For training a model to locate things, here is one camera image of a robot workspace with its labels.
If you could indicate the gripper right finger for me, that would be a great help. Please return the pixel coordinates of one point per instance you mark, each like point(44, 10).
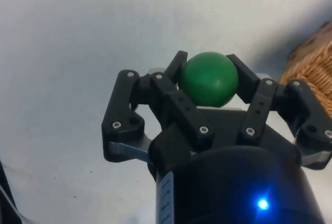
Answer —
point(262, 99)

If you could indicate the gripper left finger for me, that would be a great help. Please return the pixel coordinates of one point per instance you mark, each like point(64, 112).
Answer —
point(179, 104)

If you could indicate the green ball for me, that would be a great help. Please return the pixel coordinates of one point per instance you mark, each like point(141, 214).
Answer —
point(209, 78)

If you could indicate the wicker basket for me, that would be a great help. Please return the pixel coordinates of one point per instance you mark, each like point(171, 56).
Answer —
point(313, 60)

